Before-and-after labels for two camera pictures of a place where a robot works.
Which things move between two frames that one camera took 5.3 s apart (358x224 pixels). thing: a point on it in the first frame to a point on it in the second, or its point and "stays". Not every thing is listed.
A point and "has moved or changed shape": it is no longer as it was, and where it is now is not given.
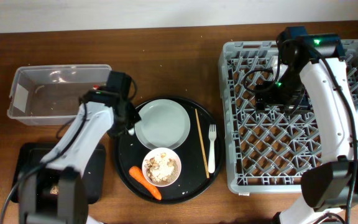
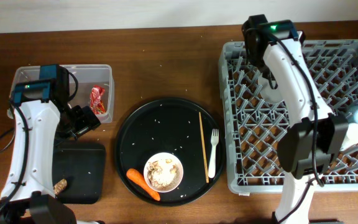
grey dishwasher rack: x=268 y=152 stays
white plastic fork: x=212 y=133 has moved or changed shape
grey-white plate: x=164 y=123 has moved or changed shape
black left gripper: x=115 y=131 to x=87 y=119
